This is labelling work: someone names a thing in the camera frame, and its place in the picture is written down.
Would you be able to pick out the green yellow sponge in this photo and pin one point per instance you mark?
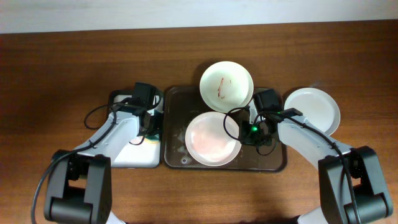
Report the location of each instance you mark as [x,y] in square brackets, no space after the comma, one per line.
[153,139]

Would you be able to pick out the cream plate with red stain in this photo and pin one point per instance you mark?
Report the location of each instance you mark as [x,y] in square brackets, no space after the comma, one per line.
[226,85]

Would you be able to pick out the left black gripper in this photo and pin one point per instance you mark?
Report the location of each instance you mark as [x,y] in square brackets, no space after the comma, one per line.
[158,127]

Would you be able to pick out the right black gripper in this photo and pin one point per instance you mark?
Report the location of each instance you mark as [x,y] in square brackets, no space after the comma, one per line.
[244,134]

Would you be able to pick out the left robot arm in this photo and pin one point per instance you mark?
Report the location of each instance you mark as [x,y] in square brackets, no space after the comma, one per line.
[79,187]

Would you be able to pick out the dark brown serving tray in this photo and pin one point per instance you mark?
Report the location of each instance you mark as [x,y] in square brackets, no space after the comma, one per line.
[182,105]

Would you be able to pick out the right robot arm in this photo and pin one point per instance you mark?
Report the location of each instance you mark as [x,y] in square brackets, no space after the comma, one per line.
[352,185]

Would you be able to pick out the pink plate with red stain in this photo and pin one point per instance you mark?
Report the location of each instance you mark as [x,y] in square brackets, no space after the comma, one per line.
[209,139]

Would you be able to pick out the pale blue plate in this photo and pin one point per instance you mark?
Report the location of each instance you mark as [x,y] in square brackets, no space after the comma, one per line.
[317,106]

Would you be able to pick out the white sponge tray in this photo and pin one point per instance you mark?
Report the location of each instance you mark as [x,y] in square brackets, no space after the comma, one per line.
[135,154]

